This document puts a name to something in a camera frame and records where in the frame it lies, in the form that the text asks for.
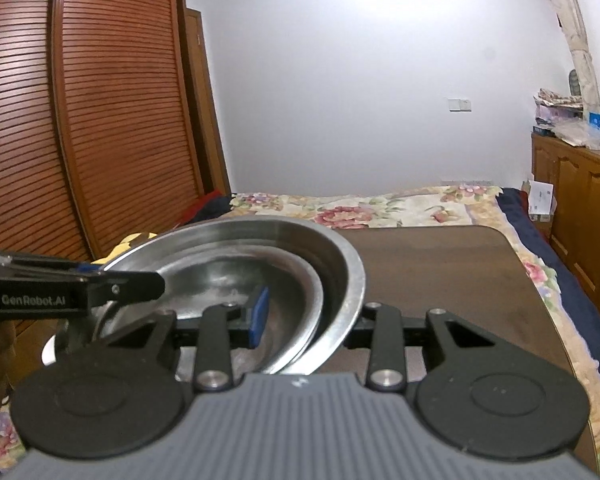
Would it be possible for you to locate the large steel bowl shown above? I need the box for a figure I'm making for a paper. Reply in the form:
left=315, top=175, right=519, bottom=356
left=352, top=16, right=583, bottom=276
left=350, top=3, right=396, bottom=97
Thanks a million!
left=106, top=216, right=366, bottom=375

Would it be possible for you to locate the medium steel bowl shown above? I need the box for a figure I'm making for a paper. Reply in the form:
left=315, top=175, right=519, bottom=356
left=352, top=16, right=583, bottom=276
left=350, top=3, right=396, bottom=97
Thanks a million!
left=94, top=243, right=324, bottom=377

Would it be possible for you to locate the yellow plush toy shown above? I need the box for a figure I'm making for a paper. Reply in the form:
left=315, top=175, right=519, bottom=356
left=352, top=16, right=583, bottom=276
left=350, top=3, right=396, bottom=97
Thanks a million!
left=92, top=232, right=157, bottom=266

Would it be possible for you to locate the wooden sideboard cabinet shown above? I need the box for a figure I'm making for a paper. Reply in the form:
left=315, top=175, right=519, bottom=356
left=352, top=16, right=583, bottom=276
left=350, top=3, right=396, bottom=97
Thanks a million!
left=531, top=134, right=600, bottom=314

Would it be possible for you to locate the cream curtain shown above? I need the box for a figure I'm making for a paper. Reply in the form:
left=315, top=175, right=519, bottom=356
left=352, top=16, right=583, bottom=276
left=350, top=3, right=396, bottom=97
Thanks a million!
left=550, top=0, right=600, bottom=117

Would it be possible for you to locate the stack of folded cloths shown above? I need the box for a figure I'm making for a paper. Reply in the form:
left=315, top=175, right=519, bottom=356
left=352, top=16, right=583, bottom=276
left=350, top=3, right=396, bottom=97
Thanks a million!
left=533, top=88, right=583, bottom=130

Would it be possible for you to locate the large floral white plate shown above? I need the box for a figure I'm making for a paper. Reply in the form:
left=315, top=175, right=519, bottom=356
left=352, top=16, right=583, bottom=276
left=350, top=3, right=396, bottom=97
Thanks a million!
left=41, top=332, right=72, bottom=366

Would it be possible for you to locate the white paper box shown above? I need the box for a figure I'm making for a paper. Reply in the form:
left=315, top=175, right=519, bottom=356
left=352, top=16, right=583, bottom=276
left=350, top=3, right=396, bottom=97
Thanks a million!
left=521, top=180, right=556, bottom=222

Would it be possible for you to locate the white wall switch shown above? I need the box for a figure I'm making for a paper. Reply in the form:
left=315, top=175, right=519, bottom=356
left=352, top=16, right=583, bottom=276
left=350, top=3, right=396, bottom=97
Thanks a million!
left=448, top=99, right=472, bottom=113

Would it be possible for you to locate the wooden louvered wardrobe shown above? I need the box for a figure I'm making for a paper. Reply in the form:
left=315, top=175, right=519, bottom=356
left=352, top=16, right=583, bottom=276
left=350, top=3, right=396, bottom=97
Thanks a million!
left=0, top=0, right=232, bottom=264

